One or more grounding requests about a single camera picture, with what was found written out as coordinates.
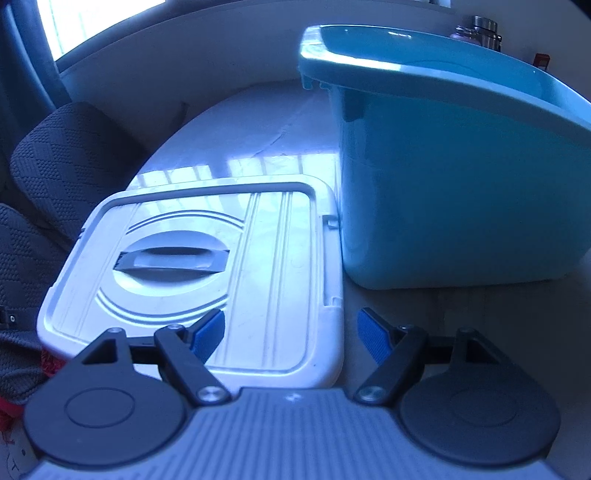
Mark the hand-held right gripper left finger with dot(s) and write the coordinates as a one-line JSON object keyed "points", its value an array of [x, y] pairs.
{"points": [[207, 334]]}

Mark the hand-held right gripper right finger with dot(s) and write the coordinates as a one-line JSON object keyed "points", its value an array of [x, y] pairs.
{"points": [[374, 334]]}

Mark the white storage bin lid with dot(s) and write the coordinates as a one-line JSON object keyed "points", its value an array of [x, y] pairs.
{"points": [[277, 277]]}

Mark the teal plastic storage bin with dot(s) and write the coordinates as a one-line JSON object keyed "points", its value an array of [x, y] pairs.
{"points": [[452, 194]]}

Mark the grey glossy desktop table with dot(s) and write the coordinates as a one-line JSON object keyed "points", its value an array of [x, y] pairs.
{"points": [[277, 138]]}

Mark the red puffy jacket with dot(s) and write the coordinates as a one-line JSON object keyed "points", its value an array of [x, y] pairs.
{"points": [[53, 362]]}

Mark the grey knit-covered chair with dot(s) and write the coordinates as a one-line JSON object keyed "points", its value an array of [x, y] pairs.
{"points": [[69, 161], [27, 277]]}

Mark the white printed cloth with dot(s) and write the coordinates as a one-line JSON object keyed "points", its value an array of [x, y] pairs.
{"points": [[14, 452]]}

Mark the small red container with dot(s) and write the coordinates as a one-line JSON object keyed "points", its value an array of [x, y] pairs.
{"points": [[541, 61]]}

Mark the steel thermos flask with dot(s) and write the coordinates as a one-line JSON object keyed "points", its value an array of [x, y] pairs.
{"points": [[482, 30]]}

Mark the bright window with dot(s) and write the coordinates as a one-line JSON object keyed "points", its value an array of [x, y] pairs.
{"points": [[92, 23]]}

